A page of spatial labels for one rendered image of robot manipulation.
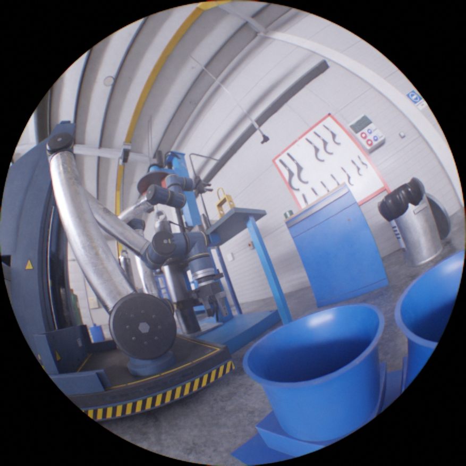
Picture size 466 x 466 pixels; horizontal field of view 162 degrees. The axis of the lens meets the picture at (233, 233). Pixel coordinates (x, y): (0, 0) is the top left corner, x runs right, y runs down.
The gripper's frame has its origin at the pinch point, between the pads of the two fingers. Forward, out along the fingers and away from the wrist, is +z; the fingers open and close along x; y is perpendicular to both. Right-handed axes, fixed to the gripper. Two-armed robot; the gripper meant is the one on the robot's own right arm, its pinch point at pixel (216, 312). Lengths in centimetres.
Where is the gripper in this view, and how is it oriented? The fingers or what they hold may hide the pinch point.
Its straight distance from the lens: 76.3
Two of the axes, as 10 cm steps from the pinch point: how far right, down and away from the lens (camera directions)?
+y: -7.4, 0.6, -6.6
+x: 5.8, -4.3, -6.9
